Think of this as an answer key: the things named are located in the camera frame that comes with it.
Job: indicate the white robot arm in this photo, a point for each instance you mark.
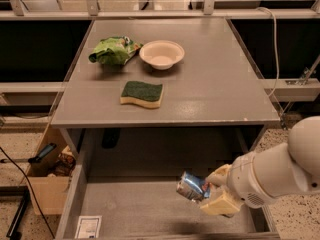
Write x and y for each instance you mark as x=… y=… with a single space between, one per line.
x=259 y=179

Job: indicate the crushed red bull can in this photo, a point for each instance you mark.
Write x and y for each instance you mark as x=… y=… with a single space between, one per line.
x=193 y=188

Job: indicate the black metal floor stand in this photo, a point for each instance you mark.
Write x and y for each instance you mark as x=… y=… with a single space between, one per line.
x=23 y=193

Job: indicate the black handled tool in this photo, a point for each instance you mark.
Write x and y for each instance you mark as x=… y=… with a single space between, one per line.
x=37 y=159

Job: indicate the green and yellow sponge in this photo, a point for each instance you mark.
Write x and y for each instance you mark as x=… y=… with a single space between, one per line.
x=142 y=94

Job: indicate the grey metal railing frame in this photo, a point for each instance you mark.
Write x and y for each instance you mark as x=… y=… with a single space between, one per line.
x=132 y=9

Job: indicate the crumpled green chip bag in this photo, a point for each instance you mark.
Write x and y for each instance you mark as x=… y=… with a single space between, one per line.
x=114 y=51

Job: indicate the cardboard box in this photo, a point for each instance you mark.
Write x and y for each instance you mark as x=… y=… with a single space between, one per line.
x=51 y=177

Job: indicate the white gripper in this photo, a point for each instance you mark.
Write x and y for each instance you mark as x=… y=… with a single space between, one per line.
x=246 y=180

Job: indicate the white paper label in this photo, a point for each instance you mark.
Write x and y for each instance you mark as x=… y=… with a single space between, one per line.
x=88 y=227

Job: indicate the white paper bowl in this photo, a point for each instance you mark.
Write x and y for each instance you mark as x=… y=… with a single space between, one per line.
x=161 y=54

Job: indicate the grey open top drawer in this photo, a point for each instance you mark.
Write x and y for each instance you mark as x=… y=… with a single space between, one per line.
x=132 y=187

